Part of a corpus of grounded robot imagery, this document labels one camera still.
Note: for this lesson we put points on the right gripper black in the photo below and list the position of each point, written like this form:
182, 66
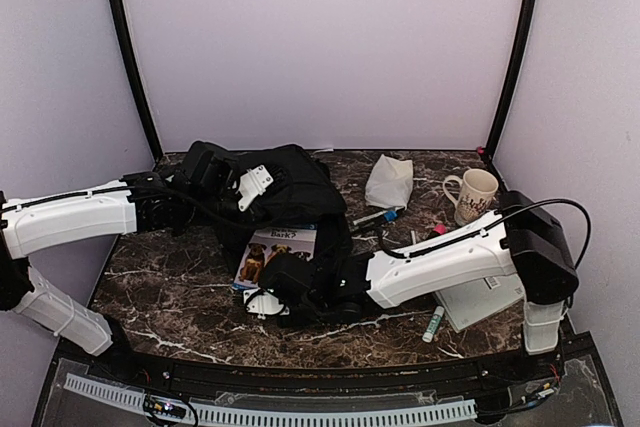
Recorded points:
299, 324

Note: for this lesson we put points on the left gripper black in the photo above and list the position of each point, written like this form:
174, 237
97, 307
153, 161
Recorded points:
256, 215

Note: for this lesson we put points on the dog picture book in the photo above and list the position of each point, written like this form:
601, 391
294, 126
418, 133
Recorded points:
268, 243

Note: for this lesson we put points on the black student backpack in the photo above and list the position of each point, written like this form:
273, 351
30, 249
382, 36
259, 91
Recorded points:
301, 194

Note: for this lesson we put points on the grey shrink-wrapped notebook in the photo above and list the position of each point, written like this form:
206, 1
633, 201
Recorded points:
469, 303

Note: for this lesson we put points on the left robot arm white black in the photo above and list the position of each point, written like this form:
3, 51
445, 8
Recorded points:
211, 186

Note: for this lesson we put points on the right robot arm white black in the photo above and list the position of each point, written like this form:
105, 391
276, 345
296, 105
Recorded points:
519, 238

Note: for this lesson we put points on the white tissue paper bag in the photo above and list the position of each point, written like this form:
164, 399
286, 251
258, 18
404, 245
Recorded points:
390, 183

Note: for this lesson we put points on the black marker blue cap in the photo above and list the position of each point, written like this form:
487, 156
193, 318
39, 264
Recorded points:
380, 217

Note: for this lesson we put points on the green white glue stick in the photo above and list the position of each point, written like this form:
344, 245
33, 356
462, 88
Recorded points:
433, 324

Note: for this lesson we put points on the cream patterned mug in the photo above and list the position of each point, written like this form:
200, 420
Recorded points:
471, 194

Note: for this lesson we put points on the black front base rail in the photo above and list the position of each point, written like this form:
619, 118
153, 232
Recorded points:
377, 357

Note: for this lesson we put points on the left black frame post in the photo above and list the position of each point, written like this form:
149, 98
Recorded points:
128, 56

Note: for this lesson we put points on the black frame post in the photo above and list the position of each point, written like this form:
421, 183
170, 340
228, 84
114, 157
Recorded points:
516, 58
128, 56

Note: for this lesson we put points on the right black frame post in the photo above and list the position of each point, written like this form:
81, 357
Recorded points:
516, 58

